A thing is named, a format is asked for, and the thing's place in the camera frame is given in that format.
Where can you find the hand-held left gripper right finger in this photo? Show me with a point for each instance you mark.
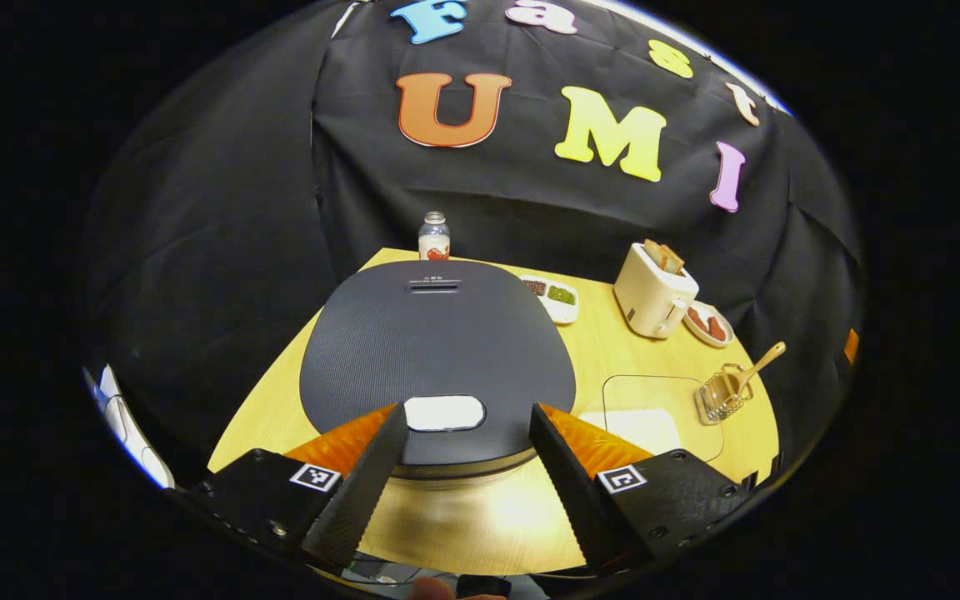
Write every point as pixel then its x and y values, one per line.
pixel 576 492

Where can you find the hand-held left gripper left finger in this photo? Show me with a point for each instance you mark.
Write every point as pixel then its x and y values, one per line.
pixel 359 500

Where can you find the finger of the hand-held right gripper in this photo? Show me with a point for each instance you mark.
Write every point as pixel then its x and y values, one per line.
pixel 851 347

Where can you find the wooden spoon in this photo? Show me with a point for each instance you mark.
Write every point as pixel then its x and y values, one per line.
pixel 759 365

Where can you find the dark grey rice cooker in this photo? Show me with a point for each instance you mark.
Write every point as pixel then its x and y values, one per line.
pixel 438 350

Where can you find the clear plastic box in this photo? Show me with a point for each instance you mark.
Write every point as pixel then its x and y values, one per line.
pixel 655 392

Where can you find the red meat slice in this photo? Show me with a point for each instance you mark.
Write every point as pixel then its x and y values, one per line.
pixel 717 330
pixel 698 320

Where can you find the small round plate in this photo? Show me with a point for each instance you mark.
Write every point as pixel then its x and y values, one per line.
pixel 701 333

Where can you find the white divided dish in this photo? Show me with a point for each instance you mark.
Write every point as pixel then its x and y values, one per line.
pixel 565 311

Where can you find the toasted bread slice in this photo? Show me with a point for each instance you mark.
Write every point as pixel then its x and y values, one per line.
pixel 653 254
pixel 673 261

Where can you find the green mung beans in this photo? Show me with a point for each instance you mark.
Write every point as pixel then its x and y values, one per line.
pixel 562 295

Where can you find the white toaster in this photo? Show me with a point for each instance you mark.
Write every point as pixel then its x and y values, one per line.
pixel 651 300

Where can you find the dark red beans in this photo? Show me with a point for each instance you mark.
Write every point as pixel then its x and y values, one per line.
pixel 536 288

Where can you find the small red label bottle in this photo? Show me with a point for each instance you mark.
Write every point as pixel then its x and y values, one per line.
pixel 434 242

